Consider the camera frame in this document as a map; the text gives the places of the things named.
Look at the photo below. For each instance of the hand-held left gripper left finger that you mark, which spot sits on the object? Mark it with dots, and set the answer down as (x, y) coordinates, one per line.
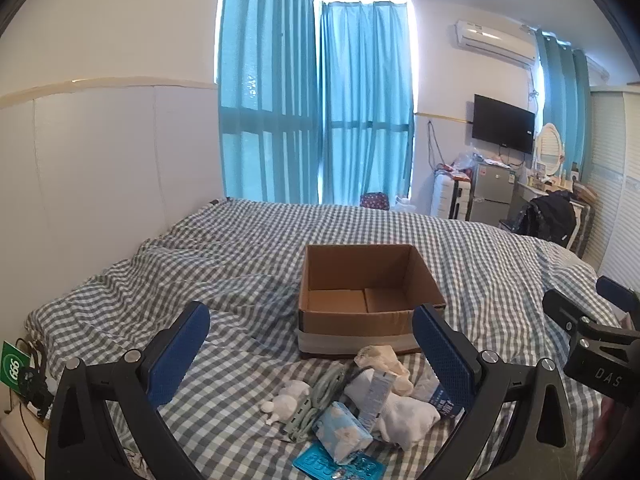
(180, 357)

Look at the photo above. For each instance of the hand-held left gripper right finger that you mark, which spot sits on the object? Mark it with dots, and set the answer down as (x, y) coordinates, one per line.
(442, 357)

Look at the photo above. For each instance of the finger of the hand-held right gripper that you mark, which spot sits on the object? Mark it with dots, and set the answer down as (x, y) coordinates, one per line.
(567, 310)
(620, 294)

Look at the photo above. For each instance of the clear plastic bottle blue label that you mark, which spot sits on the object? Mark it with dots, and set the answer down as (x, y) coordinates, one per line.
(445, 400)

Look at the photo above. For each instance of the beige stocking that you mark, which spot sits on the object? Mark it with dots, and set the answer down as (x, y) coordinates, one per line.
(385, 360)

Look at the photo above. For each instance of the white sock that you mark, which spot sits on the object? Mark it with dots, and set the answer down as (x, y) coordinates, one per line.
(407, 417)

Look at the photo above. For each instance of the white printed packet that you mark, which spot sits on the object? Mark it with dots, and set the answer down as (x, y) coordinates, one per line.
(375, 397)

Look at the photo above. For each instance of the brown cardboard box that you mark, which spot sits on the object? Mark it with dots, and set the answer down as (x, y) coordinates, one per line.
(350, 325)

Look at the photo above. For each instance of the small white plush toy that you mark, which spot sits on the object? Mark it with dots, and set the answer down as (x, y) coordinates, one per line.
(290, 400)

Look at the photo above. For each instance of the light blue tissue pack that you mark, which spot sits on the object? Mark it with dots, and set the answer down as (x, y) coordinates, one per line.
(342, 430)

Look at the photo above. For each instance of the blue blister pack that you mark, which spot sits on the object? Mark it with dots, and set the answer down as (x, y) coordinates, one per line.
(320, 465)

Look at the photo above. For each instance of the black jacket on chair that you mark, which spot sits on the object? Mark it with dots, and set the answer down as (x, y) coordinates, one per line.
(547, 217)

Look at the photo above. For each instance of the white louvred wardrobe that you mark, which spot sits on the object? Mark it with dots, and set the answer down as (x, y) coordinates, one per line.
(617, 180)

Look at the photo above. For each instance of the grey checked bed sheet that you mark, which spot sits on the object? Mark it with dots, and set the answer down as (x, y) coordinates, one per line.
(240, 260)

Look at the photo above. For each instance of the grey small fridge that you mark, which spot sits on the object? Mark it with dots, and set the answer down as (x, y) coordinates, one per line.
(492, 192)

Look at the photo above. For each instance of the white plastic bag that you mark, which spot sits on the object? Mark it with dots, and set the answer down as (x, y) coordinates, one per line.
(404, 205)

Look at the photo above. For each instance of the white suitcase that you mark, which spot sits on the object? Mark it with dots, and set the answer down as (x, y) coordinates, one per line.
(447, 195)

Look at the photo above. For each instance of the white oval mirror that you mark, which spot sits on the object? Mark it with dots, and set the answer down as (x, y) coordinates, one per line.
(549, 147)

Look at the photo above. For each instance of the green round-logo sign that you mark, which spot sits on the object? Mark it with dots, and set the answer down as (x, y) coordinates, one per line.
(14, 366)

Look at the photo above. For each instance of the red patterned bag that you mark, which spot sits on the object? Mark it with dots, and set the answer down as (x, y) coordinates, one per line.
(374, 201)

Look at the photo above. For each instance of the clear plastic bag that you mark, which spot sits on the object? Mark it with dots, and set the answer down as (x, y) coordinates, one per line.
(464, 162)

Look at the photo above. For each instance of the teal curtain beside wardrobe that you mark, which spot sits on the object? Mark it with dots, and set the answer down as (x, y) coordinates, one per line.
(562, 105)

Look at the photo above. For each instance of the narrow teal curtain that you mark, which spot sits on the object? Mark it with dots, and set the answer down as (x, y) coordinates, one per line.
(367, 105)

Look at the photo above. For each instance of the white air conditioner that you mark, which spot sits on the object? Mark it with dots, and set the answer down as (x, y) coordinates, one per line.
(495, 42)

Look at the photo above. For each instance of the wide teal curtain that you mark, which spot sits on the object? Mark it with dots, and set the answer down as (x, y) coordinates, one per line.
(265, 85)

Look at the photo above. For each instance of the black wall television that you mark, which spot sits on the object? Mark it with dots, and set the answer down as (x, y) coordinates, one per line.
(502, 122)

